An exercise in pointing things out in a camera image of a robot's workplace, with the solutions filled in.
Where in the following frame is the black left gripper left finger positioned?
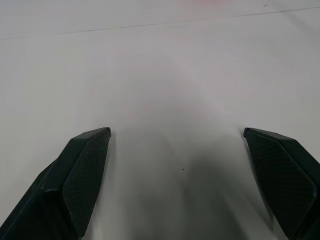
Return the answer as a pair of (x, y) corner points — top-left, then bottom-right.
(0, 126), (112, 240)

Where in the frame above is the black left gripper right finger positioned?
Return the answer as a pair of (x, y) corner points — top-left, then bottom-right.
(243, 127), (320, 240)

